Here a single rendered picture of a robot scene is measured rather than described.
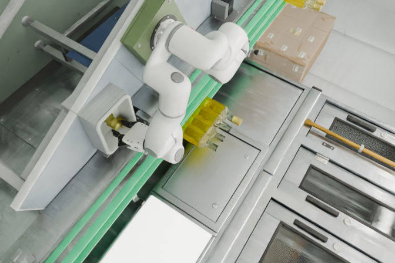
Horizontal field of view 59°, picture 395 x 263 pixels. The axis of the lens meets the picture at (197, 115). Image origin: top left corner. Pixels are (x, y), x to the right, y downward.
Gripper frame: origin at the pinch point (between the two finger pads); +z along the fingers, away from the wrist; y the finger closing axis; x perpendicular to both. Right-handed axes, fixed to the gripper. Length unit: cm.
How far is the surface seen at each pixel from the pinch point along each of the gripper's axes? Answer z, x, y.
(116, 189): -5.0, -16.2, -16.7
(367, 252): -91, -58, 23
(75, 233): -3.8, -16.1, -37.9
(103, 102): -0.5, 16.1, -1.4
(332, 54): 56, -314, 445
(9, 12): 56, 35, 10
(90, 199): -1.0, -13.1, -25.5
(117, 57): 1.6, 24.4, 13.1
